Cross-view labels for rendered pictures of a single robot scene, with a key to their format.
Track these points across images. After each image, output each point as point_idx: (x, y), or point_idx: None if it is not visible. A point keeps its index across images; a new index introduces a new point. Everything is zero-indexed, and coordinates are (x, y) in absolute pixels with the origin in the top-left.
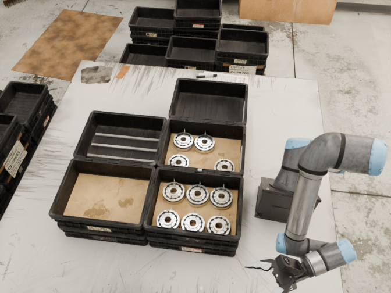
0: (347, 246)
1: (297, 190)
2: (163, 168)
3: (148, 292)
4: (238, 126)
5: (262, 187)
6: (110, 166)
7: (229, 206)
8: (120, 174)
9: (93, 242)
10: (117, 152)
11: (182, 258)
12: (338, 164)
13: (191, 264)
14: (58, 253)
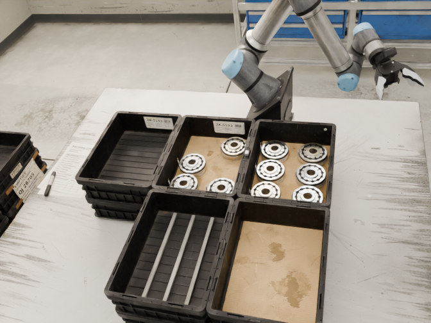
0: (363, 24)
1: (322, 28)
2: (240, 188)
3: (384, 246)
4: (184, 120)
5: (274, 104)
6: (226, 257)
7: None
8: (230, 258)
9: (323, 320)
10: (185, 271)
11: (337, 213)
12: None
13: (343, 204)
14: None
